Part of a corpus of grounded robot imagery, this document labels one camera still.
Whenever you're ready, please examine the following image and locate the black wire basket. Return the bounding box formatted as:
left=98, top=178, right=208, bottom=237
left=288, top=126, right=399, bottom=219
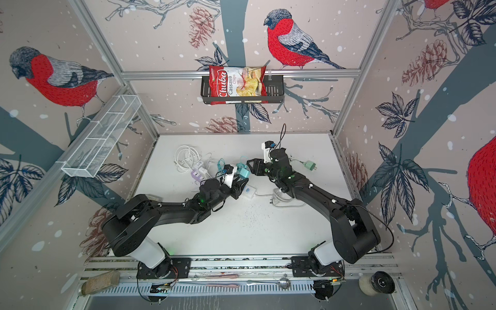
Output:
left=200, top=76, right=285, bottom=105

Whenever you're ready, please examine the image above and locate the white charger with cable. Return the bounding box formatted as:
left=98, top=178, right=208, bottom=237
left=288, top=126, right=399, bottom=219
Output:
left=192, top=160, right=211, bottom=179

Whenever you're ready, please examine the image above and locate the brown sponge block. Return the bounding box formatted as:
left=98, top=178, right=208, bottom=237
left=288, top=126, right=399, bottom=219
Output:
left=80, top=271, right=120, bottom=296

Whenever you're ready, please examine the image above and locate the teal charger with cable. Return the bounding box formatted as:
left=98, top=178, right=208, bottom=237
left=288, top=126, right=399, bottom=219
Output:
left=217, top=158, right=227, bottom=174

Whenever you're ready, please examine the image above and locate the metal spoon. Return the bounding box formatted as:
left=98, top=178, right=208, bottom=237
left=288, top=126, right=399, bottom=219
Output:
left=246, top=276, right=291, bottom=290

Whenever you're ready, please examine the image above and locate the white mesh shelf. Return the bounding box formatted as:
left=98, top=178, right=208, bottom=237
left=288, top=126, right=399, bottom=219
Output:
left=61, top=94, right=142, bottom=178

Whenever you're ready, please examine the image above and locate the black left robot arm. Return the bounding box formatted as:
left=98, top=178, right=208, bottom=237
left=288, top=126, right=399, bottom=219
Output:
left=102, top=177, right=249, bottom=279

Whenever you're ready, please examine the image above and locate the red chips bag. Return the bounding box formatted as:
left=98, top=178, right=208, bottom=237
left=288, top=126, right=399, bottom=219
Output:
left=209, top=66, right=267, bottom=105

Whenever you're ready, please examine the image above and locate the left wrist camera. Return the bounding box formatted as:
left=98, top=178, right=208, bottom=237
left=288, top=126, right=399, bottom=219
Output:
left=223, top=164, right=237, bottom=188

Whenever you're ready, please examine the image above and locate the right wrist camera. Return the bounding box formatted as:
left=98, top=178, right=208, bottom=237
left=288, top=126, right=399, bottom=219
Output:
left=261, top=141, right=276, bottom=164

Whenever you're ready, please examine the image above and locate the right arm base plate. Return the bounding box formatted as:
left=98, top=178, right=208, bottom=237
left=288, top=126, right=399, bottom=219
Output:
left=286, top=256, right=344, bottom=278

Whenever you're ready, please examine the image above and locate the tape roll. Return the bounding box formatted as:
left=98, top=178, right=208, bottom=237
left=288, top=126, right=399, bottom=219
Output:
left=359, top=271, right=396, bottom=297

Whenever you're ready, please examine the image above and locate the green charger with cable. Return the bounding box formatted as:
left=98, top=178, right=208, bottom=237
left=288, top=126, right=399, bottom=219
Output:
left=291, top=159, right=316, bottom=171

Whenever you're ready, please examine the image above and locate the white power strip cord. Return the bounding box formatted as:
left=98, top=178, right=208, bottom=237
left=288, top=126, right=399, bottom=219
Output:
left=173, top=145, right=202, bottom=173

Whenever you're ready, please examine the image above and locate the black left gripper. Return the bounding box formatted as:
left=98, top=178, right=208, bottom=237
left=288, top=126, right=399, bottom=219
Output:
left=208, top=174, right=249, bottom=211

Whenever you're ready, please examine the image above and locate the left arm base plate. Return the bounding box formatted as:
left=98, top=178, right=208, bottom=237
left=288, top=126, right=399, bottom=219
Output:
left=136, top=258, right=192, bottom=280

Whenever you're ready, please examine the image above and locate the teal charger round plug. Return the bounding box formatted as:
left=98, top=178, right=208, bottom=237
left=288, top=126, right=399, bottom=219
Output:
left=236, top=156, right=251, bottom=179

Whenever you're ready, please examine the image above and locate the purple power strip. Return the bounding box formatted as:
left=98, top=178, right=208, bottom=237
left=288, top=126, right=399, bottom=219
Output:
left=191, top=167, right=210, bottom=183

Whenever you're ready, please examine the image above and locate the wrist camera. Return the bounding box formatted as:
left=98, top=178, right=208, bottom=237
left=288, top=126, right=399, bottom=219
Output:
left=261, top=141, right=276, bottom=164
left=223, top=164, right=237, bottom=188

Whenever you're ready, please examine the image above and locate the white power strip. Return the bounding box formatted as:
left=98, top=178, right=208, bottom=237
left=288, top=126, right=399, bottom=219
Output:
left=242, top=185, right=257, bottom=200

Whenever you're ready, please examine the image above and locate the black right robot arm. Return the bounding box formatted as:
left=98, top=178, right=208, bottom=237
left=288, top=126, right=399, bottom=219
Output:
left=247, top=148, right=381, bottom=276

